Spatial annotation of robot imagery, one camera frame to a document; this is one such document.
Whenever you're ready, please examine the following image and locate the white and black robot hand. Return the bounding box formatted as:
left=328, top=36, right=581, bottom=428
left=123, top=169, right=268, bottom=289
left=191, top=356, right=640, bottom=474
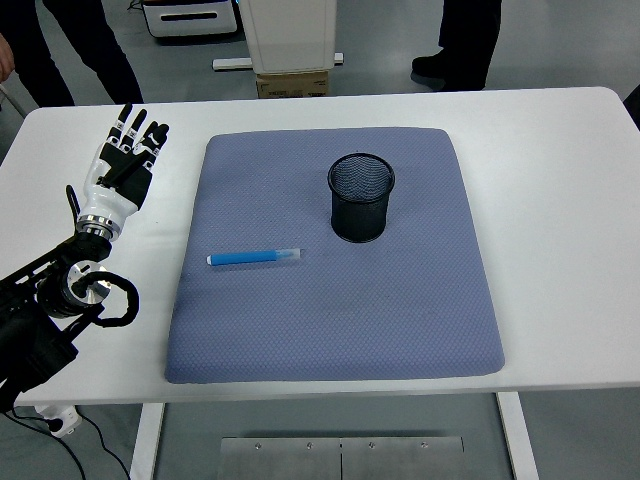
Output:
left=77, top=102, right=171, bottom=225

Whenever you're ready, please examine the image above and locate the blue marker with clear cap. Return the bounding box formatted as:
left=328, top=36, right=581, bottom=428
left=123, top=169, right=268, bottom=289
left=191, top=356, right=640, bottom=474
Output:
left=205, top=247, right=305, bottom=269

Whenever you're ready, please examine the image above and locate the black mesh pen holder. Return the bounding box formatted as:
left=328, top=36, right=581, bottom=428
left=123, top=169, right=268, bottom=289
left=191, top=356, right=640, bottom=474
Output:
left=327, top=152, right=396, bottom=244

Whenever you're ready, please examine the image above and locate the person beside grey rod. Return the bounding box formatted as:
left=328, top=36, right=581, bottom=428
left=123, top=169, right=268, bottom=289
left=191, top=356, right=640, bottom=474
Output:
left=0, top=0, right=145, bottom=109

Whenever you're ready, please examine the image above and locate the white appliance with black slot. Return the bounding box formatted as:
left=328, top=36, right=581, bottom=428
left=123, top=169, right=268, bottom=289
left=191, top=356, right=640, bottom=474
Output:
left=139, top=0, right=240, bottom=39

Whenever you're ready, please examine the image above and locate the brown cardboard box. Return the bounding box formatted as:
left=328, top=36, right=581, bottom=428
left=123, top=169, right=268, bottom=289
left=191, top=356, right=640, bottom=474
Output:
left=255, top=69, right=331, bottom=100

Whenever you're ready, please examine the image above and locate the white power strip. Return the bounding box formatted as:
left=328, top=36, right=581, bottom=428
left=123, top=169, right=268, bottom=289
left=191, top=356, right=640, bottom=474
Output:
left=33, top=403, right=83, bottom=440

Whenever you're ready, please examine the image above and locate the white table leg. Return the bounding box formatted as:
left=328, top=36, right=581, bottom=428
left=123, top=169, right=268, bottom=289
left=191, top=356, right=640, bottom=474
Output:
left=495, top=392, right=540, bottom=480
left=128, top=402, right=166, bottom=480

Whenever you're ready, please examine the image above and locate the blue-grey textured mat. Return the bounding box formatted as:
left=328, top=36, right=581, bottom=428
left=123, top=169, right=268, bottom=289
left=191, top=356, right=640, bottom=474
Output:
left=163, top=126, right=506, bottom=385

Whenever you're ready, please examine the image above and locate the grey metal plate with screws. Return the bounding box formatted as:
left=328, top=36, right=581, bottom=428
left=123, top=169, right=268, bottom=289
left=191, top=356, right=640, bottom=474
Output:
left=219, top=436, right=465, bottom=480

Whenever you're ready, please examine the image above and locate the person in black shoes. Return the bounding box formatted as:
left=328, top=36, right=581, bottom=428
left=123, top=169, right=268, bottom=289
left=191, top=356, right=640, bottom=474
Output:
left=410, top=0, right=503, bottom=92

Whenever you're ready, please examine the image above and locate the black floor cable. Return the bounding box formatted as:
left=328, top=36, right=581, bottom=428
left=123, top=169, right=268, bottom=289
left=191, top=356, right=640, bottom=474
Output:
left=0, top=407, right=131, bottom=480

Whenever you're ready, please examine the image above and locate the white pedestal with base bar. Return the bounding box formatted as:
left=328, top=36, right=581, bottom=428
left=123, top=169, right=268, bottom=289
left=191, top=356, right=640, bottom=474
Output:
left=212, top=0, right=345, bottom=75

